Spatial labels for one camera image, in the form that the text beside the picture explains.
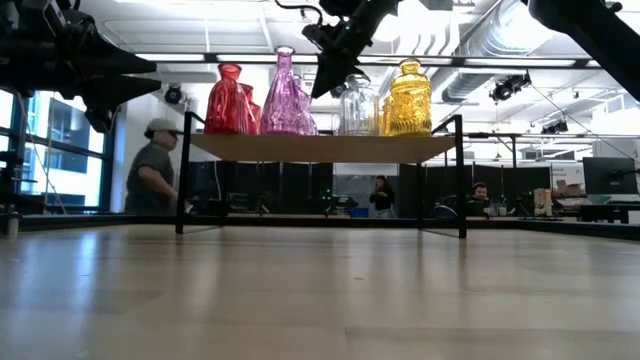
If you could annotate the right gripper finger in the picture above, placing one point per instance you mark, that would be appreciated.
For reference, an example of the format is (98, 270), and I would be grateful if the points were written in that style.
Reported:
(332, 72)

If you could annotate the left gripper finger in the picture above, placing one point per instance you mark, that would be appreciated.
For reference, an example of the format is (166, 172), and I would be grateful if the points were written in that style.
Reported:
(125, 57)
(125, 90)

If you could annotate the clear ribbed glass jar vase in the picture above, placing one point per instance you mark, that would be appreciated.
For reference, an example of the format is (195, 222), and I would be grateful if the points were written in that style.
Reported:
(360, 110)

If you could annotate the pink twisted glass bottle vase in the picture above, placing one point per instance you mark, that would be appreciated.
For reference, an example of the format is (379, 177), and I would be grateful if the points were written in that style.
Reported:
(312, 120)

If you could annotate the red flared square glass vase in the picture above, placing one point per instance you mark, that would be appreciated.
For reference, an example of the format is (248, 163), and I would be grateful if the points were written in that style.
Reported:
(227, 105)

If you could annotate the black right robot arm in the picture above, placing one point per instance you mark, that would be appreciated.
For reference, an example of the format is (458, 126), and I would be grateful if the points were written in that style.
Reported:
(600, 35)

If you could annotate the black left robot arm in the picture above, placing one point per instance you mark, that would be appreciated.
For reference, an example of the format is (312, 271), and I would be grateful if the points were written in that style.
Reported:
(30, 50)

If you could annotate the black ceiling spotlight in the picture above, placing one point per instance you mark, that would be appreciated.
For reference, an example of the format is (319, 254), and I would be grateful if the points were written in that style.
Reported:
(173, 94)
(341, 91)

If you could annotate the long ceiling light fixture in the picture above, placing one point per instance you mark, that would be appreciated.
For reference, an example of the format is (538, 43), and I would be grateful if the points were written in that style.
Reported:
(190, 57)

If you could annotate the person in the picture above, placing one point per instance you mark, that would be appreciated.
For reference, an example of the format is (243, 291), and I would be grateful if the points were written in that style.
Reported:
(480, 199)
(382, 197)
(150, 170)

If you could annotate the blue storage bin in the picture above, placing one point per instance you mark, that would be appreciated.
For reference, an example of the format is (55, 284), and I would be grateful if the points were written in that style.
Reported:
(358, 212)

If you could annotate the black equipment rack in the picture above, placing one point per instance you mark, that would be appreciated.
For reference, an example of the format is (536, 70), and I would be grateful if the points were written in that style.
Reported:
(15, 190)

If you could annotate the black track spotlight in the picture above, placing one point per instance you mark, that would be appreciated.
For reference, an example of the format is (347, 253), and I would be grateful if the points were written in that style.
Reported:
(555, 127)
(510, 87)

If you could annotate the small grey cylinder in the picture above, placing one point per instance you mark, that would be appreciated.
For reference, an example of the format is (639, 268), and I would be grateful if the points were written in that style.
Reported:
(12, 225)

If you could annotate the blue rounded object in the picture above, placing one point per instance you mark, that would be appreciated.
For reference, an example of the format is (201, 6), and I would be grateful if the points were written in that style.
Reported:
(443, 212)

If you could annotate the tan cardboard package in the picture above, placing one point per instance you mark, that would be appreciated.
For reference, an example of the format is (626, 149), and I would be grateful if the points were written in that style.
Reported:
(542, 201)

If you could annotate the cardboard box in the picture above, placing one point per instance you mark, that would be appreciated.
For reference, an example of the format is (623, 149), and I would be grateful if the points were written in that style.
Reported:
(567, 188)

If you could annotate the black computer monitor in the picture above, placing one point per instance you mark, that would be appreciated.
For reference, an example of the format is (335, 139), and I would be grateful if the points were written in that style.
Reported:
(607, 175)

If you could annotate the black desk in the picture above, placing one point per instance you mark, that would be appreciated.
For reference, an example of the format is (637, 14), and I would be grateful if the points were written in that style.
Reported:
(610, 210)

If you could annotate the wooden shelf black metal frame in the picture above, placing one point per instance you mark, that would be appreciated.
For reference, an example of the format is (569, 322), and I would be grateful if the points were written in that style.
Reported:
(325, 149)

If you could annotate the large window dark frame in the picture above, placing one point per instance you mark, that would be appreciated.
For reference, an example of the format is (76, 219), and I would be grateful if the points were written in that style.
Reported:
(75, 150)

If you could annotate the black partition wall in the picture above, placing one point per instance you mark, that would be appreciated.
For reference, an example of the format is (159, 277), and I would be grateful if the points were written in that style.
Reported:
(300, 185)

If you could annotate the silver ventilation duct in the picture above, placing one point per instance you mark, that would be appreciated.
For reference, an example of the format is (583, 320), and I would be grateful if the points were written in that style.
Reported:
(465, 85)

